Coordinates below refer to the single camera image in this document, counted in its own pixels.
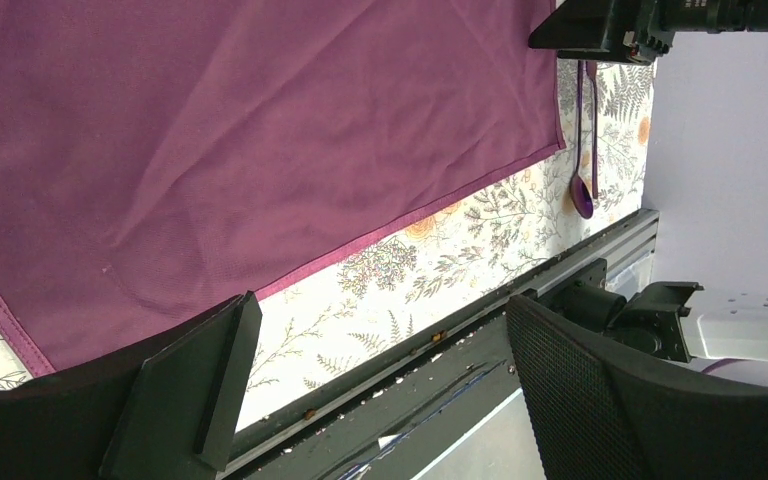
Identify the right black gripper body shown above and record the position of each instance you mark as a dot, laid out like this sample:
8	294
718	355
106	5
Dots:
639	36

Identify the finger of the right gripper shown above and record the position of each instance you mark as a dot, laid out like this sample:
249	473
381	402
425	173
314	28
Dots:
585	30

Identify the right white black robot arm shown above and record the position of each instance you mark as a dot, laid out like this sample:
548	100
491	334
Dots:
686	320

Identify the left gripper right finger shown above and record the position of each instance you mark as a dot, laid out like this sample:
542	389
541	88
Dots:
601	410

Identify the purple cloth napkin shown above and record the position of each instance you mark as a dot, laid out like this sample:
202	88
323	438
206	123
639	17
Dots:
160	157

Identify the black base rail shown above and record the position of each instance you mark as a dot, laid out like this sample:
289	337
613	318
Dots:
397	413

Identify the floral tablecloth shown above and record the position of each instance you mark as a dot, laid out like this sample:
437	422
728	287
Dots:
390	291

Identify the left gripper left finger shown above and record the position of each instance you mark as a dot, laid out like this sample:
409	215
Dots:
163	408

